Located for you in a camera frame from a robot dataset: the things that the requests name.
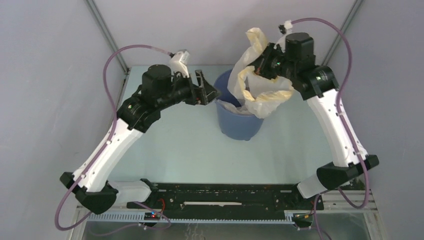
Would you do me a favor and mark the left circuit board with leds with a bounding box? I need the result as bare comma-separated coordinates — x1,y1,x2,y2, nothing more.
143,212,162,221

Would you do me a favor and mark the aluminium corner profile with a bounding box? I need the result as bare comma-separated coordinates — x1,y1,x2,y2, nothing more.
84,0,130,75
317,0,365,67

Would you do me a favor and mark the blue plastic trash bin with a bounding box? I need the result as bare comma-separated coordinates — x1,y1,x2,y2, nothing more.
213,69,264,141

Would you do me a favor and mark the right aluminium corner profile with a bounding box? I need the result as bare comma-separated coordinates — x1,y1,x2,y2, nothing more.
317,0,365,67

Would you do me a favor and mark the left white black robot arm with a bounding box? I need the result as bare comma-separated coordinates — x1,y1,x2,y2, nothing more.
60,64,221,215

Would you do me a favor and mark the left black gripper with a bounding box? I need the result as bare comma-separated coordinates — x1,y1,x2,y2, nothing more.
158,69,222,111

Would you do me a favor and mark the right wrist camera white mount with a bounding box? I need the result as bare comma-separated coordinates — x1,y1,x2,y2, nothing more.
275,20,293,45

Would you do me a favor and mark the right circuit board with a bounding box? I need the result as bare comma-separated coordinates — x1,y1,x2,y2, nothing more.
292,213,314,222

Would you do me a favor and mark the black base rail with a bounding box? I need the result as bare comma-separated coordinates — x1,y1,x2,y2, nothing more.
142,182,324,222

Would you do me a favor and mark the translucent white yellow trash bag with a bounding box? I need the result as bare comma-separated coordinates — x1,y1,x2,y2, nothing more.
217,27,295,119

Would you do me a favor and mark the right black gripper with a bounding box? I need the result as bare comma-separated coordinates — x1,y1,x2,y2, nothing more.
246,42,297,81

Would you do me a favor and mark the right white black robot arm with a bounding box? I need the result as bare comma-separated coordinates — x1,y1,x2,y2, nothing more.
252,32,380,209

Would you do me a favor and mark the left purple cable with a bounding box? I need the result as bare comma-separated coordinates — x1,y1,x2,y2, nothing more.
54,44,175,232

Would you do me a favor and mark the left aluminium corner profile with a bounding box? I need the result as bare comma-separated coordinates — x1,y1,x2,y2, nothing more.
84,0,130,75

